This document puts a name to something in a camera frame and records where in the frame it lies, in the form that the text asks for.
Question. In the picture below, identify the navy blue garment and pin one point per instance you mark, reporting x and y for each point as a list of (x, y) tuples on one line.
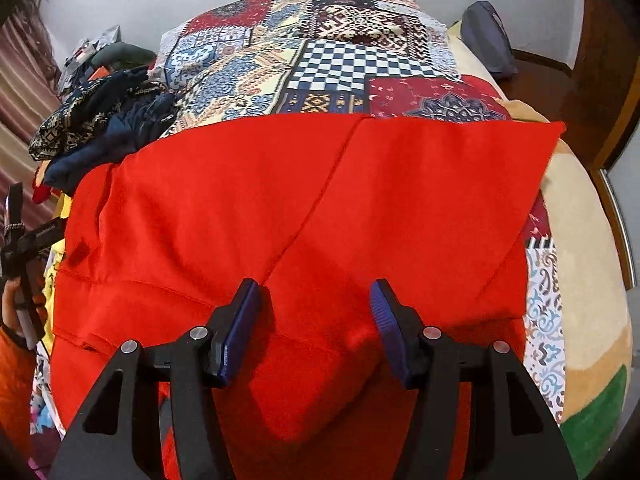
[(130, 125)]

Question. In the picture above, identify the red zip jacket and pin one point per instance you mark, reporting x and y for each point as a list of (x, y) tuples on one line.
[(200, 210)]

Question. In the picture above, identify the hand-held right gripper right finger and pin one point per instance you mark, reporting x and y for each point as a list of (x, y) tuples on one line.
[(392, 335)]

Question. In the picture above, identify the yellow printed cloth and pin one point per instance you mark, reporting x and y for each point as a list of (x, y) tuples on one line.
[(54, 285)]

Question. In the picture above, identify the striped red curtain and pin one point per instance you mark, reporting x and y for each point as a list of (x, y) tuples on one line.
[(20, 85)]

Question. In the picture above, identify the orange box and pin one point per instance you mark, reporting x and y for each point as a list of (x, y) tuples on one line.
[(99, 74)]

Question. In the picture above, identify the person's left hand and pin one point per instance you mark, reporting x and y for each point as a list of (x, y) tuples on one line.
[(10, 307)]

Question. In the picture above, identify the dark grey cushion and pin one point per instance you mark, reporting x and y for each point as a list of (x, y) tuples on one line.
[(125, 54)]

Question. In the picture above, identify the patchwork patterned blanket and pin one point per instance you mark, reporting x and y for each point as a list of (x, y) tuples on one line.
[(330, 65)]

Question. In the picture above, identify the pile of clutter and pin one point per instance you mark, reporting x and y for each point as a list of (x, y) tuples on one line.
[(82, 55)]

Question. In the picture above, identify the grey backpack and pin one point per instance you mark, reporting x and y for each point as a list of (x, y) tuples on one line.
[(487, 35)]

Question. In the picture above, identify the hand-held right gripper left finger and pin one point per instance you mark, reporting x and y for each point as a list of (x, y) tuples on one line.
[(240, 332)]

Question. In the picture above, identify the wooden door frame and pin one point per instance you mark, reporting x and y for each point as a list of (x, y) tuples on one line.
[(610, 70)]

